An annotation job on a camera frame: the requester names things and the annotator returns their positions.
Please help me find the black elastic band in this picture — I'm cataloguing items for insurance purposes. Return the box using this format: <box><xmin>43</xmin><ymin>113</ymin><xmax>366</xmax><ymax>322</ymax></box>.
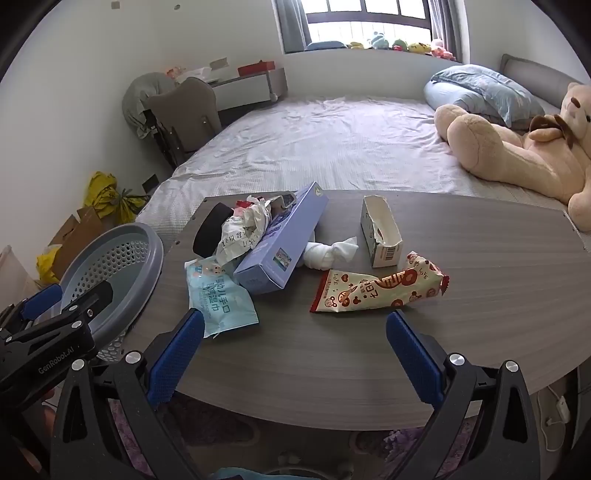
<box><xmin>193</xmin><ymin>203</ymin><xmax>234</xmax><ymax>258</ymax></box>

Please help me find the light blue pillow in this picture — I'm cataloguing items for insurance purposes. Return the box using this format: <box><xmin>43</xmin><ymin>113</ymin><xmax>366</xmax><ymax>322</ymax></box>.
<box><xmin>424</xmin><ymin>65</ymin><xmax>548</xmax><ymax>129</ymax></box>

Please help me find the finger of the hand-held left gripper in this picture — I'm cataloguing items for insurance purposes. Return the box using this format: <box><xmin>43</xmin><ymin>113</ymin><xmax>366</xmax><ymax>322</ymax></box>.
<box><xmin>28</xmin><ymin>280</ymin><xmax>115</xmax><ymax>337</ymax></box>
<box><xmin>0</xmin><ymin>283</ymin><xmax>64</xmax><ymax>330</ymax></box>

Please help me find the grey-brown padded chair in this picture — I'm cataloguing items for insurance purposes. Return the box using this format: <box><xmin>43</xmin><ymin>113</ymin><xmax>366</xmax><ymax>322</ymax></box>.
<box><xmin>143</xmin><ymin>77</ymin><xmax>223</xmax><ymax>169</ymax></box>

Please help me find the open brown cardboard box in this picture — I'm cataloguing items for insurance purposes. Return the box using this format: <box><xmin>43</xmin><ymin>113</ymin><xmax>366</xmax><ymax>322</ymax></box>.
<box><xmin>48</xmin><ymin>205</ymin><xmax>116</xmax><ymax>278</ymax></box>

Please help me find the white tissue wad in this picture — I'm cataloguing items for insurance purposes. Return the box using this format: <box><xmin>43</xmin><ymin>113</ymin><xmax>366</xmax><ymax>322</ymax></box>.
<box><xmin>302</xmin><ymin>235</ymin><xmax>358</xmax><ymax>271</ymax></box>

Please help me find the grey-blue perforated plastic basket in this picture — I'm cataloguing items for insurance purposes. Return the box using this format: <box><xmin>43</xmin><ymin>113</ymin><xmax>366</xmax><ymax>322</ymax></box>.
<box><xmin>59</xmin><ymin>222</ymin><xmax>164</xmax><ymax>365</ymax></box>

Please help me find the window with dark frame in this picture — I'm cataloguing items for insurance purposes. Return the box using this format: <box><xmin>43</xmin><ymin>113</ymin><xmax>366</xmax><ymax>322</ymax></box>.
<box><xmin>274</xmin><ymin>0</ymin><xmax>458</xmax><ymax>52</ymax></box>

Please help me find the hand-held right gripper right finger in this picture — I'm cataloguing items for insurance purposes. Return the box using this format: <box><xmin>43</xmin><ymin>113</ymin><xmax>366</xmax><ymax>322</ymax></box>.
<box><xmin>385</xmin><ymin>308</ymin><xmax>541</xmax><ymax>480</ymax></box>

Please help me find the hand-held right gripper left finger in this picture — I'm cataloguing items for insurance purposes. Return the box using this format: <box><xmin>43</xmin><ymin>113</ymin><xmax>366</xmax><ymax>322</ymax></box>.
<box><xmin>50</xmin><ymin>307</ymin><xmax>206</xmax><ymax>480</ymax></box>

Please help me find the light blue wet wipes packet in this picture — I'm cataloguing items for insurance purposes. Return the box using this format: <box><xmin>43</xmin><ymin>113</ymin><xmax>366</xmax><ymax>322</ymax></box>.
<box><xmin>185</xmin><ymin>256</ymin><xmax>259</xmax><ymax>339</ymax></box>

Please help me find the purple patterned rug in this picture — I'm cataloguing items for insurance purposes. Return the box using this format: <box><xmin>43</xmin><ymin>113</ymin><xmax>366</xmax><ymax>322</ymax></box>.
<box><xmin>108</xmin><ymin>397</ymin><xmax>476</xmax><ymax>480</ymax></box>

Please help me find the white grey desk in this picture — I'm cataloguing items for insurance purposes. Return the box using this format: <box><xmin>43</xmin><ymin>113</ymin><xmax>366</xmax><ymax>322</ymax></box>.
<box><xmin>203</xmin><ymin>68</ymin><xmax>289</xmax><ymax>114</ymax></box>

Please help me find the row of small plush toys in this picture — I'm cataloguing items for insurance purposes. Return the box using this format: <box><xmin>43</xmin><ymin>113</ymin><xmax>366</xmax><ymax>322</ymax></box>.
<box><xmin>346</xmin><ymin>31</ymin><xmax>458</xmax><ymax>61</ymax></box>

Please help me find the yellow plastic bag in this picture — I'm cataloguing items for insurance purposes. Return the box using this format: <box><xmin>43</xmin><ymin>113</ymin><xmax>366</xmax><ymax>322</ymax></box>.
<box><xmin>37</xmin><ymin>247</ymin><xmax>63</xmax><ymax>284</ymax></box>

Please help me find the grey padded headboard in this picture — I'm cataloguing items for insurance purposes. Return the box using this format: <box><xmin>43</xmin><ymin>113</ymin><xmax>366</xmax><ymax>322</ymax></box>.
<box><xmin>500</xmin><ymin>54</ymin><xmax>587</xmax><ymax>116</ymax></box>

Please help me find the plain yellow woven sack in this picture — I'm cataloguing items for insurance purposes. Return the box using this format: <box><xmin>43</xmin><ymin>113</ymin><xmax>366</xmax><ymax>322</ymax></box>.
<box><xmin>84</xmin><ymin>172</ymin><xmax>120</xmax><ymax>217</ymax></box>

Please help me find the long purple cardboard box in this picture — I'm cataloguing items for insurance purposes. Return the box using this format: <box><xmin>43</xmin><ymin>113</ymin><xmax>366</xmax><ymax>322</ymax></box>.
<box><xmin>233</xmin><ymin>181</ymin><xmax>329</xmax><ymax>295</ymax></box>

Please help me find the flat red box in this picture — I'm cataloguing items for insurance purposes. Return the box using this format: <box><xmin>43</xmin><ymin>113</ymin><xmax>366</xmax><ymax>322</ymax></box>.
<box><xmin>238</xmin><ymin>61</ymin><xmax>277</xmax><ymax>77</ymax></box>

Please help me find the red white snack wrapper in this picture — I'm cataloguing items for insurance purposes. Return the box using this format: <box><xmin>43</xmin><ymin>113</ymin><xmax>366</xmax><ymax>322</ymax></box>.
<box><xmin>309</xmin><ymin>251</ymin><xmax>450</xmax><ymax>315</ymax></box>

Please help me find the bed with checked sheet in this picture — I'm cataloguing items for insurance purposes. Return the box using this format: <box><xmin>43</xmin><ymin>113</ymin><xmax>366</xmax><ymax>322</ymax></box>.
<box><xmin>136</xmin><ymin>95</ymin><xmax>591</xmax><ymax>241</ymax></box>

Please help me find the grey checked cloth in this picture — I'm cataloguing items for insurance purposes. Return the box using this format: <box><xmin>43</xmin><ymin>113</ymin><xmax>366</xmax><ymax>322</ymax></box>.
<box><xmin>122</xmin><ymin>72</ymin><xmax>178</xmax><ymax>139</ymax></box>

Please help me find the printed paper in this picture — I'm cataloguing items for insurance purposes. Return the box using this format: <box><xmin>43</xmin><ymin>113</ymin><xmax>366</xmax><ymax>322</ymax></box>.
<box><xmin>215</xmin><ymin>196</ymin><xmax>273</xmax><ymax>267</ymax></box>

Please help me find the grey curtain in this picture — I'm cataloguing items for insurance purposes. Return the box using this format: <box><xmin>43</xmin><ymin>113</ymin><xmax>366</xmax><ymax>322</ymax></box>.
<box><xmin>427</xmin><ymin>0</ymin><xmax>462</xmax><ymax>63</ymax></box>
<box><xmin>276</xmin><ymin>0</ymin><xmax>311</xmax><ymax>52</ymax></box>

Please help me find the small green white carton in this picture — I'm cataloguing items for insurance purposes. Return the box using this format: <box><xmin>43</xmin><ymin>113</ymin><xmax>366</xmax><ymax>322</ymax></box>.
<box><xmin>360</xmin><ymin>195</ymin><xmax>403</xmax><ymax>268</ymax></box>

